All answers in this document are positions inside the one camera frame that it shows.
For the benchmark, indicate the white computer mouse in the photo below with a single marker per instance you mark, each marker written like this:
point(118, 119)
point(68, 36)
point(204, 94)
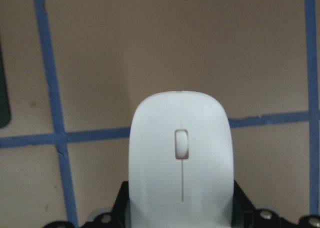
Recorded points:
point(181, 165)

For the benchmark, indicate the black mousepad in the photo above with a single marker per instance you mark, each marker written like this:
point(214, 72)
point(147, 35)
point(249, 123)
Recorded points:
point(5, 111)

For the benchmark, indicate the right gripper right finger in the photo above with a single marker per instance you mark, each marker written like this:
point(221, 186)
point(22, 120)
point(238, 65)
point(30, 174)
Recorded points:
point(242, 209)

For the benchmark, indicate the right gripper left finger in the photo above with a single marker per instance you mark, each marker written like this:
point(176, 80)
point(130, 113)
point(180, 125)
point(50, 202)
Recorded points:
point(120, 213)

